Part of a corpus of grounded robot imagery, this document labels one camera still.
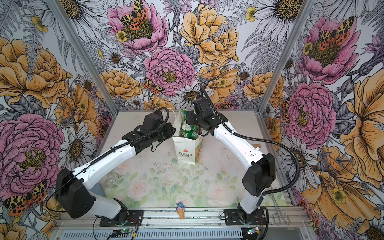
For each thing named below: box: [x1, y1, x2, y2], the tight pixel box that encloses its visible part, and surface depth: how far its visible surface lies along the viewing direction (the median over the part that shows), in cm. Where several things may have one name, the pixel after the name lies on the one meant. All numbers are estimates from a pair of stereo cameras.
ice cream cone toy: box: [175, 201, 186, 220], surface depth 76 cm
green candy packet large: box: [179, 109, 200, 141], surface depth 86 cm
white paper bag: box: [172, 109, 204, 165], surface depth 82 cm
